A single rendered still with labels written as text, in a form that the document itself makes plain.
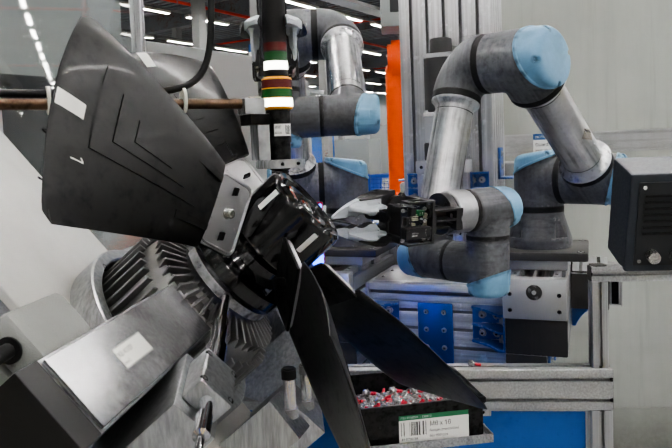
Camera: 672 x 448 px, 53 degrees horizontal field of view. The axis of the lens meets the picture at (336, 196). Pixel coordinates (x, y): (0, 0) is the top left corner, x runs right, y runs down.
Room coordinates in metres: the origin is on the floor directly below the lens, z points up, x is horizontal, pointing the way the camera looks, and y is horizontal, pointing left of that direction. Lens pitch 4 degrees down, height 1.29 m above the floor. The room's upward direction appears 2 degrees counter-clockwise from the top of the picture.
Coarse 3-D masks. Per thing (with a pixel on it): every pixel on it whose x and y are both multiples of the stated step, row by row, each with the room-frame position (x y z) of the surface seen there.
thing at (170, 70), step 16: (144, 64) 0.98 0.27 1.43; (160, 64) 1.00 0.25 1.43; (176, 64) 1.02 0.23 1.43; (192, 64) 1.04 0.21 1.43; (160, 80) 0.97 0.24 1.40; (176, 80) 0.99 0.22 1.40; (208, 80) 1.03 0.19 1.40; (176, 96) 0.96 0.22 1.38; (192, 96) 0.97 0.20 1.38; (208, 96) 0.99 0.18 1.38; (224, 96) 1.01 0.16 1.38; (192, 112) 0.95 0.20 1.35; (208, 112) 0.96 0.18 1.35; (224, 112) 0.98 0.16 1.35; (208, 128) 0.94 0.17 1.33; (224, 128) 0.95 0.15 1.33; (240, 128) 0.97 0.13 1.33; (224, 144) 0.93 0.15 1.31; (240, 144) 0.94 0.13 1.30; (224, 160) 0.91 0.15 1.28
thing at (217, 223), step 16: (224, 176) 0.79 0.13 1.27; (224, 192) 0.79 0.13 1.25; (240, 192) 0.81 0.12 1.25; (224, 208) 0.79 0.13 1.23; (240, 208) 0.81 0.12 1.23; (208, 224) 0.77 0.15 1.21; (224, 224) 0.79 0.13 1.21; (240, 224) 0.81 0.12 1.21; (208, 240) 0.77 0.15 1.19; (224, 240) 0.79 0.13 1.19
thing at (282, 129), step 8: (272, 112) 0.94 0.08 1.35; (280, 112) 0.94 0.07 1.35; (288, 112) 0.95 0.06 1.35; (272, 120) 0.94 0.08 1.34; (280, 120) 0.94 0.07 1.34; (288, 120) 0.95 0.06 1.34; (272, 128) 0.94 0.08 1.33; (280, 128) 0.94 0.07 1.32; (288, 128) 0.95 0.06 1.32; (272, 136) 0.94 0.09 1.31; (280, 136) 0.94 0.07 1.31; (288, 136) 0.95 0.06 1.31; (272, 144) 0.95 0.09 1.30; (280, 144) 0.94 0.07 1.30; (288, 144) 0.95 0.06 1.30; (272, 152) 0.95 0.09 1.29; (280, 152) 0.94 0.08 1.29; (288, 152) 0.95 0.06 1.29; (288, 168) 0.95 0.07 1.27
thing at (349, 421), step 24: (312, 288) 0.69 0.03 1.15; (312, 312) 0.70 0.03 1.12; (312, 336) 0.71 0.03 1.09; (336, 336) 0.55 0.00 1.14; (312, 360) 0.72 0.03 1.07; (336, 360) 0.61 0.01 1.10; (312, 384) 0.72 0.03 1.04; (336, 384) 0.64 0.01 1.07; (336, 408) 0.66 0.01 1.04; (336, 432) 0.67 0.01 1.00; (360, 432) 0.57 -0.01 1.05
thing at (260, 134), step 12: (252, 108) 0.93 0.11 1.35; (264, 108) 0.93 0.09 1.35; (240, 120) 0.95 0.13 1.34; (252, 120) 0.92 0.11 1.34; (264, 120) 0.93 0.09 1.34; (252, 132) 0.95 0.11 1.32; (264, 132) 0.93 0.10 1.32; (252, 144) 0.95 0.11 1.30; (264, 144) 0.93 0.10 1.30; (252, 156) 0.95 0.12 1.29; (264, 156) 0.93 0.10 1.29; (264, 168) 0.93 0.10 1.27; (276, 168) 0.93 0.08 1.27
